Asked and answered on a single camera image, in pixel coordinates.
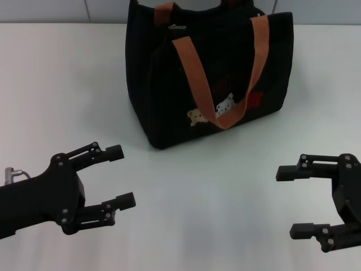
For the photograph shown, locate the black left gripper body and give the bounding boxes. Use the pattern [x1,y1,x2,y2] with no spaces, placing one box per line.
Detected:
[0,153,86,241]

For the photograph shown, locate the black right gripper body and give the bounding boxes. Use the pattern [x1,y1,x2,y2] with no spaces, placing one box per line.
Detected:
[332,154,361,226]

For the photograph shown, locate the black food bag orange straps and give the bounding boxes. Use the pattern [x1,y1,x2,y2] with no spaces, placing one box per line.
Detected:
[125,0,294,150]

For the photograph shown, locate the silver left gripper cable plug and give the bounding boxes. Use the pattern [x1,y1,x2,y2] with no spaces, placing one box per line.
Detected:
[5,167,32,186]

